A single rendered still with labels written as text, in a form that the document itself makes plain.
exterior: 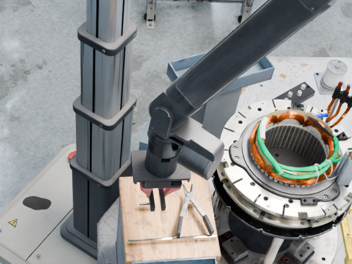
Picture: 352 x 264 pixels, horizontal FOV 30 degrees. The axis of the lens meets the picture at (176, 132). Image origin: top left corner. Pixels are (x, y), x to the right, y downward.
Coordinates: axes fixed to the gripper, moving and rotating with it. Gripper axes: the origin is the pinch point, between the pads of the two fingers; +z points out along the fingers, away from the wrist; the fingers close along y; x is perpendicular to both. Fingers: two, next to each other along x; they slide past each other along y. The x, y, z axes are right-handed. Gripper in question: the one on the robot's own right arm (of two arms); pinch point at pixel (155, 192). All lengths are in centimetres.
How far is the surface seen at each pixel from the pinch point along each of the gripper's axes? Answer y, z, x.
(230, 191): 18.2, 12.0, 7.1
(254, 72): 32, 15, 45
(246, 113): 24.8, 8.5, 25.7
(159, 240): 1.3, 10.5, -4.5
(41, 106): -25, 119, 123
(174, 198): 5.8, 11.8, 5.7
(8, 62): -40, 119, 150
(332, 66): 64, 32, 62
